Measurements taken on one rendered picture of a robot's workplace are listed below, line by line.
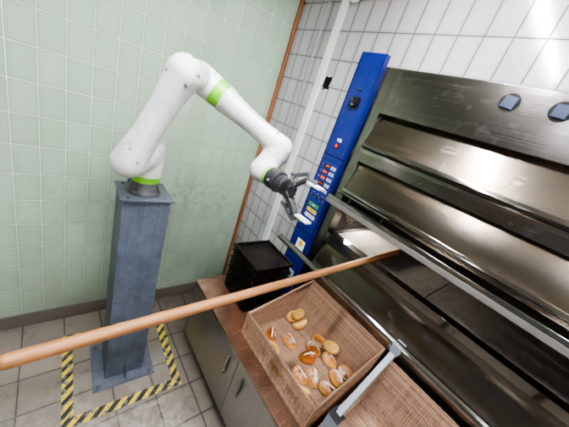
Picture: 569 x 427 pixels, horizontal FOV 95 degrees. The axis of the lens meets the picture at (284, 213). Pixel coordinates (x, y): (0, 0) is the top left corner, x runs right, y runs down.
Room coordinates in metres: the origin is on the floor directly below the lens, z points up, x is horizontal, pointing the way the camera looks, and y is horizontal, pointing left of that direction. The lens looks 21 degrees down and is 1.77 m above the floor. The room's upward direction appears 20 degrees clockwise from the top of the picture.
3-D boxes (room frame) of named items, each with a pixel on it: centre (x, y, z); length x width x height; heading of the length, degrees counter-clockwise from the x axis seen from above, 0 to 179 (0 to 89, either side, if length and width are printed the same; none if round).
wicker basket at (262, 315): (1.08, -0.35, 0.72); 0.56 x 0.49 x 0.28; 46
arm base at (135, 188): (1.16, 0.71, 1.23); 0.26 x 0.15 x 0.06; 43
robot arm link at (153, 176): (1.11, 0.67, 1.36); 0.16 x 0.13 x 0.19; 7
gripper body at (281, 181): (1.02, 0.02, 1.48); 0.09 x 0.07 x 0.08; 46
